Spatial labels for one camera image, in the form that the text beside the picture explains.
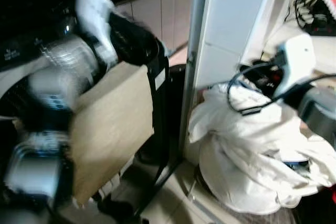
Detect white clothes pile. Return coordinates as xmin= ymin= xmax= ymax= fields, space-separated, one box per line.
xmin=187 ymin=83 xmax=336 ymax=215

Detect tan cardboard sheet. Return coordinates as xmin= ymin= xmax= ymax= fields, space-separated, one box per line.
xmin=71 ymin=62 xmax=156 ymax=207

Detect white kitchen cabinets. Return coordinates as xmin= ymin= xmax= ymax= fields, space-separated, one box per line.
xmin=108 ymin=0 xmax=196 ymax=56

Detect white door panel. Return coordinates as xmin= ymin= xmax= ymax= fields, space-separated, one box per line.
xmin=181 ymin=0 xmax=280 ymax=98

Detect blue garment piece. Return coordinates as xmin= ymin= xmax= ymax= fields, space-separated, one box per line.
xmin=283 ymin=158 xmax=311 ymax=173

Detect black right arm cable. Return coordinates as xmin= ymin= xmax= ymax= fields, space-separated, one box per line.
xmin=226 ymin=62 xmax=336 ymax=118

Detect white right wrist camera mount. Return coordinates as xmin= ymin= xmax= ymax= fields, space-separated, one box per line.
xmin=274 ymin=34 xmax=317 ymax=99

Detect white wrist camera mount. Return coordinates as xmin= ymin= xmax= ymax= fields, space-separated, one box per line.
xmin=274 ymin=34 xmax=317 ymax=99
xmin=75 ymin=0 xmax=119 ymax=68

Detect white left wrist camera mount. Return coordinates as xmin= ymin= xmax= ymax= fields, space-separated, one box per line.
xmin=75 ymin=0 xmax=119 ymax=68

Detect black cable bundle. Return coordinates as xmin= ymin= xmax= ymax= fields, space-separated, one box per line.
xmin=292 ymin=0 xmax=336 ymax=37

